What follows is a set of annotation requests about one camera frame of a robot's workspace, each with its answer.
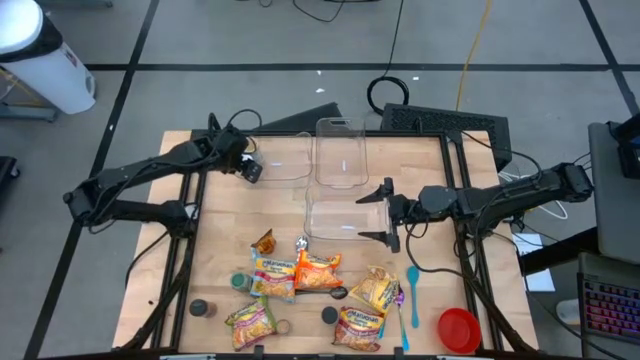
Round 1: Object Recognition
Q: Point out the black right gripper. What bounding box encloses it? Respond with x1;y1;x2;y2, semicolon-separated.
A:
355;176;423;254

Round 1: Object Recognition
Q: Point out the taco seasoning mix packet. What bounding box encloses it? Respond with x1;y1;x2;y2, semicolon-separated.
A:
250;228;278;256

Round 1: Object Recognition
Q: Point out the yellow ramen pack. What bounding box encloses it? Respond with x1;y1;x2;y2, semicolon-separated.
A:
348;265;400;316

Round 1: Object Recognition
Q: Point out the black metal spoon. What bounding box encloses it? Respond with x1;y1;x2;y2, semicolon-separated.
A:
294;285;349;301

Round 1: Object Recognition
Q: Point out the orange chicken ramen pack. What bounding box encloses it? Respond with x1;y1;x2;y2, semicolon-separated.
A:
294;249;344;293

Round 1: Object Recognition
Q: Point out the green-lid spice jar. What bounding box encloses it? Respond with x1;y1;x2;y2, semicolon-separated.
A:
229;270;253;293

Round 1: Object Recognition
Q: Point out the blue less-sodium ramen pack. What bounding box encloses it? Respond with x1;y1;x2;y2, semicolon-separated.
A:
249;247;298;304

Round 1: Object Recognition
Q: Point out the red beef ramen pack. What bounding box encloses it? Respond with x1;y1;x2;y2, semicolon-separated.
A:
332;305;387;353

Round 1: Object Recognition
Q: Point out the orange can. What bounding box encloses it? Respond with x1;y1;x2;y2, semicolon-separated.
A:
188;298;219;320

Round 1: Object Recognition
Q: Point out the chili shrimp ramen pack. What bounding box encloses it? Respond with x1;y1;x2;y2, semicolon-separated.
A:
224;295;278;353

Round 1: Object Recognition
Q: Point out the clear plastic bin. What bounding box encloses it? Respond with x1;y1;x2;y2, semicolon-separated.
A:
314;116;370;190
244;131;315;183
303;184;393;243

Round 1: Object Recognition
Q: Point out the teal plastic spoon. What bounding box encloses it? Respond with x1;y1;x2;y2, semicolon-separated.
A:
405;264;422;330

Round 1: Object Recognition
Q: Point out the black flat panel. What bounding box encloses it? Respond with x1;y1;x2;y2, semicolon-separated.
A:
253;101;344;133

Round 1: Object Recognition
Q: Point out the black perforated computer case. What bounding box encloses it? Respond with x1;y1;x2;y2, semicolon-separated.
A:
380;102;513;172

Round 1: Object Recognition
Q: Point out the red plastic bowl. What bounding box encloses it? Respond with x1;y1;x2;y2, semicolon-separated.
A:
436;307;483;355

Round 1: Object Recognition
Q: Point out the white paper sheet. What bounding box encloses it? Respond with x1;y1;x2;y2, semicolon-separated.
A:
511;232;557;293

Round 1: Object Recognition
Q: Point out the black desk edge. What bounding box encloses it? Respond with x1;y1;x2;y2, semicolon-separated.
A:
518;226;600;277

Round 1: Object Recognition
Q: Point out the white computer mouse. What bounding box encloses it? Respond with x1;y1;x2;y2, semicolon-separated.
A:
555;298;582;327

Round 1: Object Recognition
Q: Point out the white trash can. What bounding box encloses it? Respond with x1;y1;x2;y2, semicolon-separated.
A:
0;0;98;116

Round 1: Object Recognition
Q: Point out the grey metal stand base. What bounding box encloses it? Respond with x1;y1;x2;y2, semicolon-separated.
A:
0;101;60;124

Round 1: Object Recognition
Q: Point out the backlit keyboard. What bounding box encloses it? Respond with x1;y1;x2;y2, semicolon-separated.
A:
576;251;640;347

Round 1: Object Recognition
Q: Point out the black box device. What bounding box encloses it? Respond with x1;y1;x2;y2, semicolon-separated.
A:
606;113;640;181

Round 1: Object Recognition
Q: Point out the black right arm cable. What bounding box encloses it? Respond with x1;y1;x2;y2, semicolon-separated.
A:
403;222;474;281

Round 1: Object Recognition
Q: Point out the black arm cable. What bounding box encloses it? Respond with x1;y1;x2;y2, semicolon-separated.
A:
403;222;474;281
123;228;174;291

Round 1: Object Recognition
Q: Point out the long black cable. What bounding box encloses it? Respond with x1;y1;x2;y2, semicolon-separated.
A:
366;0;411;116

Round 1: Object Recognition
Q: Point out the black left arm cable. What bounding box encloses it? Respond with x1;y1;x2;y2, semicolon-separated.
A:
123;228;174;291

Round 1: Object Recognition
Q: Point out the black cable loop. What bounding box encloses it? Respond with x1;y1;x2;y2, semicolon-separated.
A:
291;0;352;24

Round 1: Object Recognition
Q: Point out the yellow cable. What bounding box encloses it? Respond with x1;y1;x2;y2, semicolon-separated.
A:
454;0;495;113

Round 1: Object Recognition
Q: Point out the white cable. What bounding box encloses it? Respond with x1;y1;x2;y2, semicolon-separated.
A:
499;169;570;222

